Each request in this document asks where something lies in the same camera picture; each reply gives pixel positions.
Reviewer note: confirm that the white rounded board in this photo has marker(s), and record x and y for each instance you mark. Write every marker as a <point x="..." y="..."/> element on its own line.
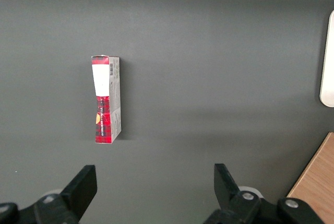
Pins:
<point x="327" y="62"/>

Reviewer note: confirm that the red plaid cardboard box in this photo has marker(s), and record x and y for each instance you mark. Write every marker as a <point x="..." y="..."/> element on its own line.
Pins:
<point x="107" y="101"/>

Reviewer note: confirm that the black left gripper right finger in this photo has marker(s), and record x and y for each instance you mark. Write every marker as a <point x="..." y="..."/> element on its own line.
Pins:
<point x="229" y="192"/>

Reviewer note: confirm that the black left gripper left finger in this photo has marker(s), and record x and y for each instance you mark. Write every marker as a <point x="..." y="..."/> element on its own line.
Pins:
<point x="78" y="192"/>

